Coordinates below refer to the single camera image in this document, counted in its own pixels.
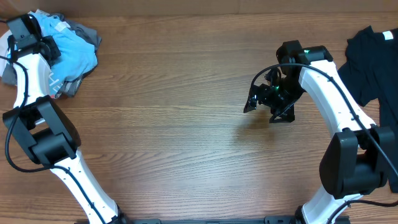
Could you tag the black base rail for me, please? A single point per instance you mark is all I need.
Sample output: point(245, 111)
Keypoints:
point(211, 221)

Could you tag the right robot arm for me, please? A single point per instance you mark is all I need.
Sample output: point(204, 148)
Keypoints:
point(358, 157)

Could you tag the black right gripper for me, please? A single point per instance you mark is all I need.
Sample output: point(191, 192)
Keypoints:
point(287, 112)

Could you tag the folded grey garment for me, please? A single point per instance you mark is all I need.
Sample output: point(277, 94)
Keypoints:
point(78, 46)

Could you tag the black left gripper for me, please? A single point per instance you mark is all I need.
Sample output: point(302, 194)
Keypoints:
point(49, 40)

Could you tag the black t-shirt on right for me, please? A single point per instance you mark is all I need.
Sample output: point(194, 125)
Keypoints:
point(370, 72)

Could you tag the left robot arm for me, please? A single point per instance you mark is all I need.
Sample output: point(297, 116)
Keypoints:
point(47, 136)

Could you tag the light blue t-shirt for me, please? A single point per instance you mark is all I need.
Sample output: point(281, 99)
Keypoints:
point(68, 47)

